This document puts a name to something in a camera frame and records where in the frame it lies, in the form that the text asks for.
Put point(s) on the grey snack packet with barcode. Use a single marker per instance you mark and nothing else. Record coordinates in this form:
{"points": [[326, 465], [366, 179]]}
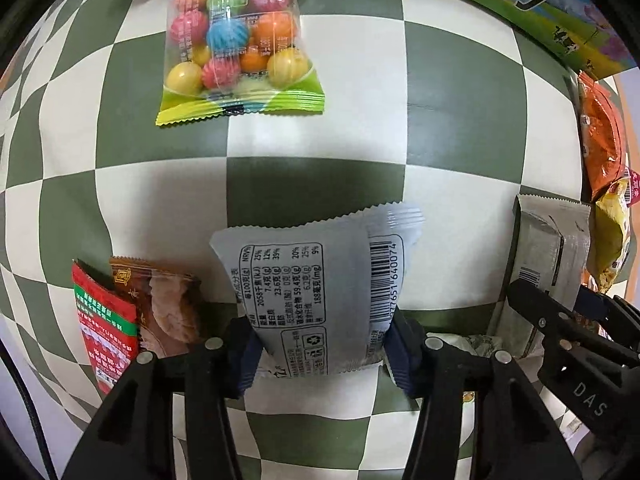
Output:
{"points": [[321, 296]]}

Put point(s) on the brown pastry snack packet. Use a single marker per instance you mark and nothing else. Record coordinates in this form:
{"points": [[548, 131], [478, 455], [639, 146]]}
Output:
{"points": [[167, 304]]}

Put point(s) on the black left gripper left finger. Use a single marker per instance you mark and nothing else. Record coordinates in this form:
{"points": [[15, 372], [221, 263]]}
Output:
{"points": [[130, 436]]}

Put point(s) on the cardboard milk carton box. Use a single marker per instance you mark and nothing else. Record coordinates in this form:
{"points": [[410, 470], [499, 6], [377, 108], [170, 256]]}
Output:
{"points": [[576, 31]]}

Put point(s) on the red spicy strip packet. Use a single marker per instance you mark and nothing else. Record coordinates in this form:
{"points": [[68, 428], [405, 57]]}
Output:
{"points": [[108, 324]]}

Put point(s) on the white brown Franzzi cookie packet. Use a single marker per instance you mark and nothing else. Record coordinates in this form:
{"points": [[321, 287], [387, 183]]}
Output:
{"points": [[552, 251]]}

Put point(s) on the orange chips bag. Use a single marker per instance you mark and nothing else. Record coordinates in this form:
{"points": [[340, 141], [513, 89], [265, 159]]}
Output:
{"points": [[603, 136]]}

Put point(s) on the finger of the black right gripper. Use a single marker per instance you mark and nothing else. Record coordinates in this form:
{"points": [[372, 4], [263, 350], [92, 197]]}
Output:
{"points": [[616, 316], [556, 321]]}

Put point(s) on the green white checkered blanket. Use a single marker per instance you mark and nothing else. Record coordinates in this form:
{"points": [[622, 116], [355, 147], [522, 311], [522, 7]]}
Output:
{"points": [[435, 102]]}

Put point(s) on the yellow snack bag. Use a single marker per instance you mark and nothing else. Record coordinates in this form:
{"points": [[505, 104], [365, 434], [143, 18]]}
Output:
{"points": [[610, 234]]}

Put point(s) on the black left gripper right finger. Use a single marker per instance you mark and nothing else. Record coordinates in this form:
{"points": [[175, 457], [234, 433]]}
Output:
{"points": [[513, 434]]}

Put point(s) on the colourful gumball candy bag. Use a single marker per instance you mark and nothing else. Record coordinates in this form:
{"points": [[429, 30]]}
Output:
{"points": [[236, 57]]}

